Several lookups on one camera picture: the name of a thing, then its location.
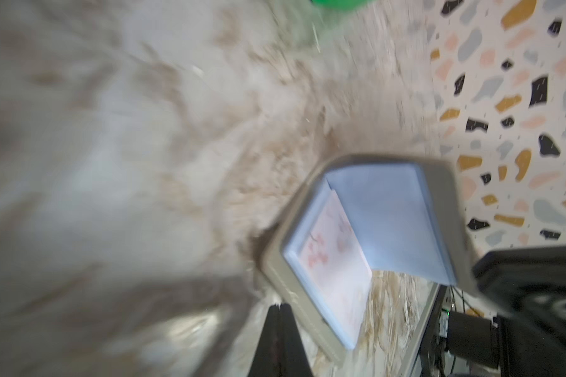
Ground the white pink credit card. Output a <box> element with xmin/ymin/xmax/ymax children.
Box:
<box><xmin>297</xmin><ymin>190</ymin><xmax>372</xmax><ymax>350</ymax></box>

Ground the green card tray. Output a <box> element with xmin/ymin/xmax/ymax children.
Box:
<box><xmin>311</xmin><ymin>0</ymin><xmax>371</xmax><ymax>11</ymax></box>

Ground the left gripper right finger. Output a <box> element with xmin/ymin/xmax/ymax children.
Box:
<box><xmin>279</xmin><ymin>303</ymin><xmax>313</xmax><ymax>377</ymax></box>

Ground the grey card holder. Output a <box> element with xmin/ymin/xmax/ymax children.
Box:
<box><xmin>259</xmin><ymin>153</ymin><xmax>478</xmax><ymax>364</ymax></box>

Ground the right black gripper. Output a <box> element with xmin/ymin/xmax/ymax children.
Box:
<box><xmin>473</xmin><ymin>245</ymin><xmax>566</xmax><ymax>376</ymax></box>

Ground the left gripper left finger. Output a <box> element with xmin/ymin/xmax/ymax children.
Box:
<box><xmin>248</xmin><ymin>305</ymin><xmax>281</xmax><ymax>377</ymax></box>

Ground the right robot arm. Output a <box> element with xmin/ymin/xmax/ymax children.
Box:
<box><xmin>447</xmin><ymin>245</ymin><xmax>566</xmax><ymax>376</ymax></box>

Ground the aluminium mounting rail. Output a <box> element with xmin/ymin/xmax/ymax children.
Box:
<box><xmin>399</xmin><ymin>284</ymin><xmax>456</xmax><ymax>377</ymax></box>

